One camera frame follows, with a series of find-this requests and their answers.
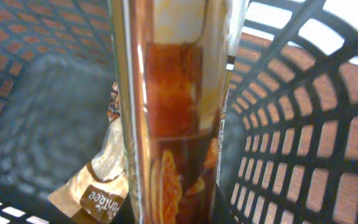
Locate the red yellow spaghetti pack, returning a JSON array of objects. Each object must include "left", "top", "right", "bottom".
[{"left": 108, "top": 0, "right": 249, "bottom": 223}]

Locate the glutinous rice bag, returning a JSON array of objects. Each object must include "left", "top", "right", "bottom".
[{"left": 48, "top": 82, "right": 129, "bottom": 223}]

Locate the grey plastic basket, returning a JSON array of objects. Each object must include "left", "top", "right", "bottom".
[{"left": 0, "top": 1, "right": 358, "bottom": 223}]

